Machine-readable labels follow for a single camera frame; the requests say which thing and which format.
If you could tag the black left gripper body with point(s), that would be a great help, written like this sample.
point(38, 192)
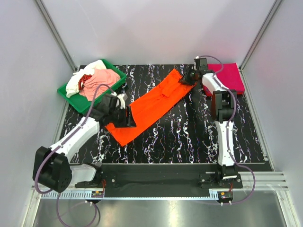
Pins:
point(117, 114)

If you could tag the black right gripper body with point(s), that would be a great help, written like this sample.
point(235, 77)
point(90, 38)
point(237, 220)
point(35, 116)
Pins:
point(196, 71)

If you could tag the orange t-shirt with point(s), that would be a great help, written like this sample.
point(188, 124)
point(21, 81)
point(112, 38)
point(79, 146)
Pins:
point(149, 108)

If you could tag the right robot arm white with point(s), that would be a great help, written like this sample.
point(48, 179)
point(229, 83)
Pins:
point(223, 111)

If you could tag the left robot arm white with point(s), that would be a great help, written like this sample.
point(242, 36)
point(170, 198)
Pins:
point(52, 166)

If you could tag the folded red t-shirt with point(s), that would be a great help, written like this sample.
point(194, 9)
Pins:
point(208, 91)

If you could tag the folded magenta t-shirt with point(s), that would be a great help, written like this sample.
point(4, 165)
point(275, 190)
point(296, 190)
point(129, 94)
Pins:
point(230, 77)

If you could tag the green plastic tray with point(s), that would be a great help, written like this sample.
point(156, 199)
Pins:
point(80, 103)

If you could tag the pink t-shirt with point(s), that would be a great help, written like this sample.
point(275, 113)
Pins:
point(106, 76)

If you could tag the red black patterned t-shirt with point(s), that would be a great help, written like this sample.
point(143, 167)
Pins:
point(82, 81)

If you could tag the white t-shirt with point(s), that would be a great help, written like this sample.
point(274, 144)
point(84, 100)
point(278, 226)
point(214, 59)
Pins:
point(72, 85)

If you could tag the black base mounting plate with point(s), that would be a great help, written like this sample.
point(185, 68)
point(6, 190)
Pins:
point(175, 168)

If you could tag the aluminium corner post right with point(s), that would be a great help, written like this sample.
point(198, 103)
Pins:
point(266, 23)

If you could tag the aluminium corner post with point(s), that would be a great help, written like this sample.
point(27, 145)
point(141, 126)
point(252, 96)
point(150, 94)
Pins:
point(266, 23)
point(51, 25)

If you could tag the aluminium corner post left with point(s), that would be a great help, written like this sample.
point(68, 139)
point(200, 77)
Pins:
point(51, 25)

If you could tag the aluminium front rail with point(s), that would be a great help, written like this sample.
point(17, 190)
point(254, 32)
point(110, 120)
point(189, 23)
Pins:
point(171, 186)

